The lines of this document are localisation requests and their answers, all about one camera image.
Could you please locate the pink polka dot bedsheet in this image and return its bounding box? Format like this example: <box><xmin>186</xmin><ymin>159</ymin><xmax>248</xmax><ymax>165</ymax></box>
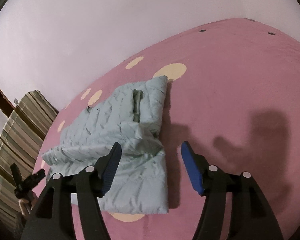
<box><xmin>42</xmin><ymin>18</ymin><xmax>300</xmax><ymax>239</ymax></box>

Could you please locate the striped green curtain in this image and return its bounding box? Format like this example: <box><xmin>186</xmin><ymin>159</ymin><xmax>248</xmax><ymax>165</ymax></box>
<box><xmin>0</xmin><ymin>90</ymin><xmax>58</xmax><ymax>239</ymax></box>

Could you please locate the light blue puffer jacket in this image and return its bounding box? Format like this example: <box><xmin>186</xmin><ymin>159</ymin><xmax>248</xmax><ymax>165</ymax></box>
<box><xmin>42</xmin><ymin>76</ymin><xmax>168</xmax><ymax>214</ymax></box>

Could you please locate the left hand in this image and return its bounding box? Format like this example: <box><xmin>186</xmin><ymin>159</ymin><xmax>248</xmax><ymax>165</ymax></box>
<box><xmin>18</xmin><ymin>191</ymin><xmax>38</xmax><ymax>219</ymax></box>

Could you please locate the dark red door frame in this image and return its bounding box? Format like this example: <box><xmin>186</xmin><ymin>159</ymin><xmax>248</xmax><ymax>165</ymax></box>
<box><xmin>0</xmin><ymin>89</ymin><xmax>15</xmax><ymax>118</ymax></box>

